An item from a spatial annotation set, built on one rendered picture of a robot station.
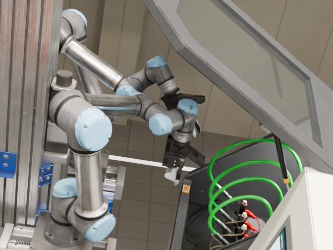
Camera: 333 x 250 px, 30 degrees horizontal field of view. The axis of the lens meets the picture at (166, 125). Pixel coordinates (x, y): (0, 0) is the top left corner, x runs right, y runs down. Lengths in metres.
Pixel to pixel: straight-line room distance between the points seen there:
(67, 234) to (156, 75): 0.74
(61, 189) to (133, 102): 0.39
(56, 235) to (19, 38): 0.71
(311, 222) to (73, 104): 0.78
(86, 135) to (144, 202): 2.49
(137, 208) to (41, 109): 2.11
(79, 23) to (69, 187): 0.77
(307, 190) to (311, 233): 0.20
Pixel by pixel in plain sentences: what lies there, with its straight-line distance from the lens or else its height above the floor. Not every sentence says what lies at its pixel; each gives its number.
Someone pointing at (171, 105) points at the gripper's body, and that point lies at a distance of 2.56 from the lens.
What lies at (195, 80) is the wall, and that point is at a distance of 5.01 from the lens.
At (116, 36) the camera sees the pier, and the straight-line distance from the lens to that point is 4.76.
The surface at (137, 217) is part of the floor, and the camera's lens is 4.15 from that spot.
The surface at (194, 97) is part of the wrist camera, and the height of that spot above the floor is 1.46.
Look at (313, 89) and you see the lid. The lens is 2.54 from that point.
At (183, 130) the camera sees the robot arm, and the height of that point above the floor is 1.47.
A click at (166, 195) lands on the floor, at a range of 4.39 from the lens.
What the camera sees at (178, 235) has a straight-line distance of 2.59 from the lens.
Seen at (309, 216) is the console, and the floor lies 1.54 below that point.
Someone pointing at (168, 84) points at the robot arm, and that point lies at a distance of 2.53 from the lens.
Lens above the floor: 2.59
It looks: 30 degrees down
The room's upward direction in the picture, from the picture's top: 11 degrees clockwise
